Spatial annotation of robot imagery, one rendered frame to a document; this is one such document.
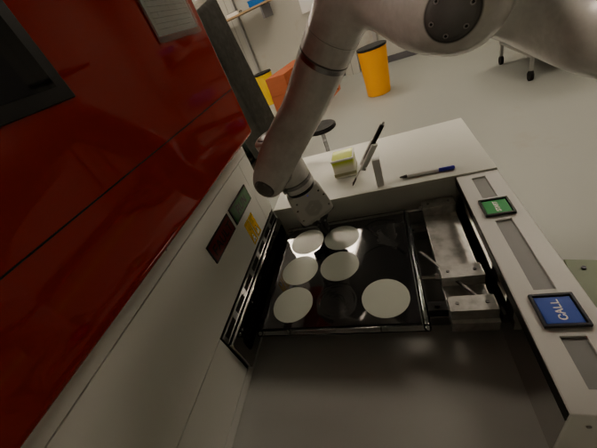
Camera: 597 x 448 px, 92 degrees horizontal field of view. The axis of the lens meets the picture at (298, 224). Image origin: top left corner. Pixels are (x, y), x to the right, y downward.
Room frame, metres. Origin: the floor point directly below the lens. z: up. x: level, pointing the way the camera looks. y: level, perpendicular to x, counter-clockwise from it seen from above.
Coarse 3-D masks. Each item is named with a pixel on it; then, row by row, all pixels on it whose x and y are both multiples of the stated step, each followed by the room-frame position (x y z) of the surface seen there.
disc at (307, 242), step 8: (304, 232) 0.72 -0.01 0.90; (312, 232) 0.71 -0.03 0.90; (320, 232) 0.69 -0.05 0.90; (296, 240) 0.70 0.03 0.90; (304, 240) 0.69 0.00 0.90; (312, 240) 0.67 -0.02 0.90; (320, 240) 0.65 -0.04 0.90; (296, 248) 0.67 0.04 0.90; (304, 248) 0.65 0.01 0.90; (312, 248) 0.64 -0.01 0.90
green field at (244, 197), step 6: (246, 192) 0.72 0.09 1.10; (240, 198) 0.69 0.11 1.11; (246, 198) 0.71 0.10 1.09; (234, 204) 0.65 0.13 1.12; (240, 204) 0.67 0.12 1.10; (246, 204) 0.70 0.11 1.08; (234, 210) 0.64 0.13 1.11; (240, 210) 0.66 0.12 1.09; (234, 216) 0.63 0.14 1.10; (240, 216) 0.65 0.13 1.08
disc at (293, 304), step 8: (296, 288) 0.52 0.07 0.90; (304, 288) 0.51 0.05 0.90; (280, 296) 0.52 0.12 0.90; (288, 296) 0.51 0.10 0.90; (296, 296) 0.50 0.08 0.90; (304, 296) 0.48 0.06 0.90; (312, 296) 0.47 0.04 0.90; (280, 304) 0.49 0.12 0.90; (288, 304) 0.48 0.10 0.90; (296, 304) 0.47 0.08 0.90; (304, 304) 0.46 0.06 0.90; (312, 304) 0.45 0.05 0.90; (280, 312) 0.47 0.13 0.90; (288, 312) 0.46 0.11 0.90; (296, 312) 0.45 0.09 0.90; (304, 312) 0.44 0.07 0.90; (280, 320) 0.45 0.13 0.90; (288, 320) 0.44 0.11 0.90; (296, 320) 0.43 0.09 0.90
